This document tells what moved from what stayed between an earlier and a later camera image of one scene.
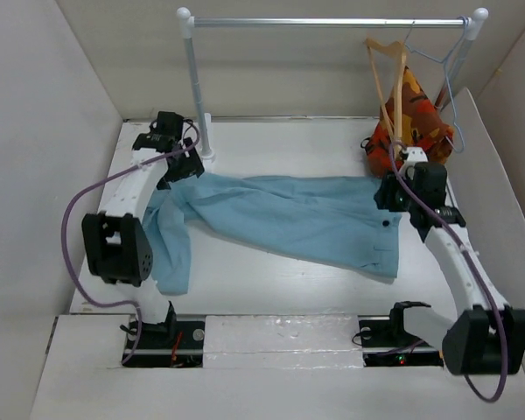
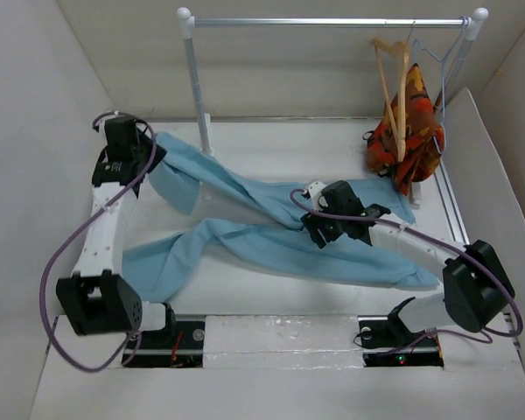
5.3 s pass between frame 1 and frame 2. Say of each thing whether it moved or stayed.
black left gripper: moved
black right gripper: moved
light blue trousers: moved
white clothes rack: stayed
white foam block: stayed
